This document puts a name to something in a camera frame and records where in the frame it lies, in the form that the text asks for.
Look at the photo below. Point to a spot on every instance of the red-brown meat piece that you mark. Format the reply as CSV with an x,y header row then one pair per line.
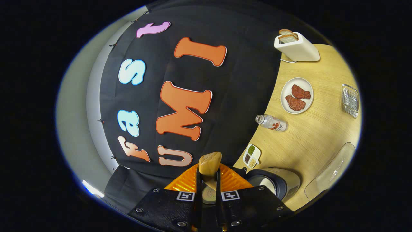
x,y
295,103
301,91

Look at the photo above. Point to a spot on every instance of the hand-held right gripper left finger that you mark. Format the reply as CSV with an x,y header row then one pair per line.
x,y
167,209

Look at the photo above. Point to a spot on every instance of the wooden spoon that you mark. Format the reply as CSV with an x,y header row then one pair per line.
x,y
210,164

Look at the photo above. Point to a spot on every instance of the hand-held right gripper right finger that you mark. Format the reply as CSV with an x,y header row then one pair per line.
x,y
251,206

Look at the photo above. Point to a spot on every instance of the white round plate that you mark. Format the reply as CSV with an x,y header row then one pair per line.
x,y
305,85

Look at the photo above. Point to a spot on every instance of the clear bottle red label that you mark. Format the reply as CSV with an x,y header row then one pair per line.
x,y
273,124

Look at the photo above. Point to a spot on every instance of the black backdrop cloth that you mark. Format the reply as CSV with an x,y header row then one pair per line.
x,y
241,80

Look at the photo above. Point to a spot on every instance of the ceiling light strip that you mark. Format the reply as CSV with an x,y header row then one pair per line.
x,y
92,188

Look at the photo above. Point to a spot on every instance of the toast slice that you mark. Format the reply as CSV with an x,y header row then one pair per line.
x,y
288,38
285,31

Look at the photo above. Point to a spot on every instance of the dark grey rice cooker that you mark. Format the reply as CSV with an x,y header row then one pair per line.
x,y
289,183

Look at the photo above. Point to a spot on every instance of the white divided grain dish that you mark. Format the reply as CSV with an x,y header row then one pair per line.
x,y
251,156

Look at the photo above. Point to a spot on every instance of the white toaster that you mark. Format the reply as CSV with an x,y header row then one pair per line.
x,y
299,50

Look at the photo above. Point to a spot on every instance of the clear plastic rice box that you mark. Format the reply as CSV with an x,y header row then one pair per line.
x,y
331,174

